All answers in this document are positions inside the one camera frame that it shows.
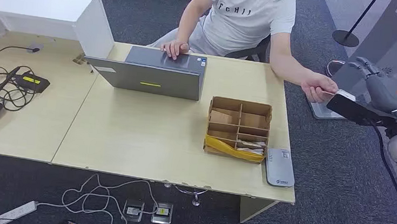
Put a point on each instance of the person's right hand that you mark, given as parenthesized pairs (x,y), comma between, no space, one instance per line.
(175,46)

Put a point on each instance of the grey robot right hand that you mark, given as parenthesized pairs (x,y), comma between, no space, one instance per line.
(387,93)

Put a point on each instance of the person's left hand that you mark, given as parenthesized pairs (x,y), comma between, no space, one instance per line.
(317,87)

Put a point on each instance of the person's right forearm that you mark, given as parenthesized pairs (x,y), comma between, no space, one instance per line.
(188,24)

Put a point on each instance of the person's left forearm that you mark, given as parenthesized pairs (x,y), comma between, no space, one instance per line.
(288,69)

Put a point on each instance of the person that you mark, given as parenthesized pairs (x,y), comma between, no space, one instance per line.
(242,21)

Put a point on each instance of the white card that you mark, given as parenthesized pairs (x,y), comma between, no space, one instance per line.
(250,151)
(251,143)

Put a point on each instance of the grey card reader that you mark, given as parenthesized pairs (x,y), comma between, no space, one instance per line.
(279,168)

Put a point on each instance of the grey laptop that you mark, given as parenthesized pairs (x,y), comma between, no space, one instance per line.
(151,76)

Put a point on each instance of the black stanchion pole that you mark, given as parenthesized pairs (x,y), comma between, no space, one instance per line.
(345,38)

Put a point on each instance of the grey kiosk stand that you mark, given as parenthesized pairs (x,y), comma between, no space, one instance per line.
(381,34)

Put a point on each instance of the cardboard divider box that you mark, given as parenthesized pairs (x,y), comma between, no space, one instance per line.
(225,108)

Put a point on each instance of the beige desk leg panel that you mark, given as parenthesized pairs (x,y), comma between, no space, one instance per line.
(253,209)

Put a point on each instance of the white counter shelf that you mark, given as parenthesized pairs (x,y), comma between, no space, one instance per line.
(42,7)

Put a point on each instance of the grey desk grommet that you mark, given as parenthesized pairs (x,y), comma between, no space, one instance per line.
(35,45)

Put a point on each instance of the black adapter with yellow label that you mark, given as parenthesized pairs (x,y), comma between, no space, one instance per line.
(32,82)

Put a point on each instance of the chrome desk foot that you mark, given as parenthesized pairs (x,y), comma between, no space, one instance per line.
(195,199)

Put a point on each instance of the metal floor socket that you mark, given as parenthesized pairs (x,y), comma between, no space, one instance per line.
(162,214)
(133,211)

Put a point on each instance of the white power strip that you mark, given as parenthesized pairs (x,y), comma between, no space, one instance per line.
(13,213)

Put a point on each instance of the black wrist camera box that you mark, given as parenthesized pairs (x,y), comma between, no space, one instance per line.
(349,109)

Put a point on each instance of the small brown bracket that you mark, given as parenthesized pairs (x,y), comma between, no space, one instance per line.
(80,59)

